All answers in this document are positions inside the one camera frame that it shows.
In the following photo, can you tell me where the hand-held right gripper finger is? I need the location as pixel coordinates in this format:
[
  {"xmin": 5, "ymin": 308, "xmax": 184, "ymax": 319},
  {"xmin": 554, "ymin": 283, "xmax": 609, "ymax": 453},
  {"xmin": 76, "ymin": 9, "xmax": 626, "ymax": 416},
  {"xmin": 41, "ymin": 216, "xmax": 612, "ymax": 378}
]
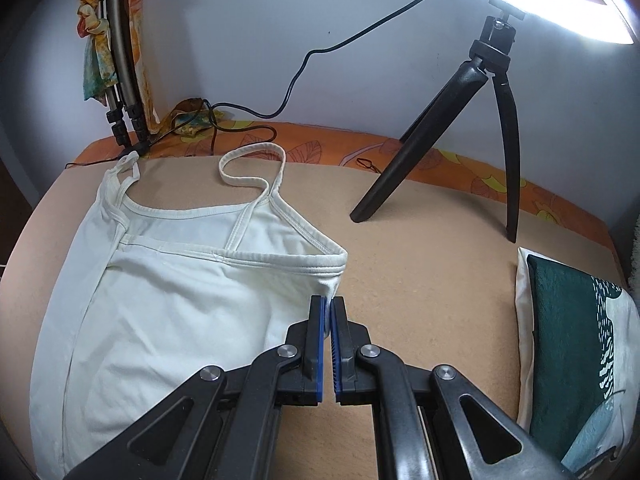
[
  {"xmin": 330, "ymin": 297, "xmax": 576, "ymax": 480},
  {"xmin": 62, "ymin": 295, "xmax": 332, "ymax": 480}
]

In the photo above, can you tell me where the white camisole top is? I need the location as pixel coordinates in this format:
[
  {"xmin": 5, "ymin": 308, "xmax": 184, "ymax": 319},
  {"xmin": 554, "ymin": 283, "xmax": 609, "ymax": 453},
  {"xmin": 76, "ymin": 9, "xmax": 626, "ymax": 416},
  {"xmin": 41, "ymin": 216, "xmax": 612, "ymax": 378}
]
[{"xmin": 28, "ymin": 144, "xmax": 348, "ymax": 479}]

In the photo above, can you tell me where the beige mat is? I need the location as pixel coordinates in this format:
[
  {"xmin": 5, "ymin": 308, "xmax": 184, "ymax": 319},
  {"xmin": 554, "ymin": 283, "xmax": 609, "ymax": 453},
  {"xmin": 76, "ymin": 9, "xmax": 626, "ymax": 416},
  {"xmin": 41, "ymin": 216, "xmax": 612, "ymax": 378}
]
[{"xmin": 0, "ymin": 152, "xmax": 618, "ymax": 480}]

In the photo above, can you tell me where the orange leaf print bedsheet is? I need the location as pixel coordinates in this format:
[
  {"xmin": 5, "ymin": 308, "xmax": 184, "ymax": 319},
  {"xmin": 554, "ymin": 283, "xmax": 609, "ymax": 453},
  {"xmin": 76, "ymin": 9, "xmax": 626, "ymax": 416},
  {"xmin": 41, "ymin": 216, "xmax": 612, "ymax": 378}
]
[{"xmin": 82, "ymin": 99, "xmax": 627, "ymax": 281}]

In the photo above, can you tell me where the white and green printed pillow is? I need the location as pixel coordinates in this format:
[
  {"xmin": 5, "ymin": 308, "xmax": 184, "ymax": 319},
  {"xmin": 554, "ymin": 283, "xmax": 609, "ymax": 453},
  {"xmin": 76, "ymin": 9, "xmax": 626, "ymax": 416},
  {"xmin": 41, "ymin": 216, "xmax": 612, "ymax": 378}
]
[{"xmin": 515, "ymin": 247, "xmax": 640, "ymax": 476}]

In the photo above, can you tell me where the black mini tripod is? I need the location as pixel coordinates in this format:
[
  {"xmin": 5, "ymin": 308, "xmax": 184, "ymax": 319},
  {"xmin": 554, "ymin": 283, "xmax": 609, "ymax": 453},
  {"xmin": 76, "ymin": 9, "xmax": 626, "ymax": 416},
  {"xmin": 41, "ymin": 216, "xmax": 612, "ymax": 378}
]
[{"xmin": 350, "ymin": 0, "xmax": 524, "ymax": 245}]

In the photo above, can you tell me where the folded black tripod stand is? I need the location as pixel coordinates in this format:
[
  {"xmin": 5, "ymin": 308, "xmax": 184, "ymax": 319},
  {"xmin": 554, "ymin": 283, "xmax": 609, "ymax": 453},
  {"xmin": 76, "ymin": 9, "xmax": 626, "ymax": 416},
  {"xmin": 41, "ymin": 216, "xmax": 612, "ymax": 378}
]
[{"xmin": 98, "ymin": 0, "xmax": 151, "ymax": 157}]

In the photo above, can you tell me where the floral patterned cloth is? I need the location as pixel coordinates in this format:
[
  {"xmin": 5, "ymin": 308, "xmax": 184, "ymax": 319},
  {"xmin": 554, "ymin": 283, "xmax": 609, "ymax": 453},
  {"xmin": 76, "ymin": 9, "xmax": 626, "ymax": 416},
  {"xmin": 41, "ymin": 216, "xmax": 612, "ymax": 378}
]
[{"xmin": 76, "ymin": 0, "xmax": 162, "ymax": 126}]

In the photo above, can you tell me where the black power cable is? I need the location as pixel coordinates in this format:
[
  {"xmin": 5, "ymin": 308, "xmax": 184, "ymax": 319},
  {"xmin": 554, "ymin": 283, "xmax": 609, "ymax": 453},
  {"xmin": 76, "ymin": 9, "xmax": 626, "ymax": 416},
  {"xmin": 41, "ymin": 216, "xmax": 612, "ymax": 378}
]
[{"xmin": 64, "ymin": 0, "xmax": 462, "ymax": 168}]

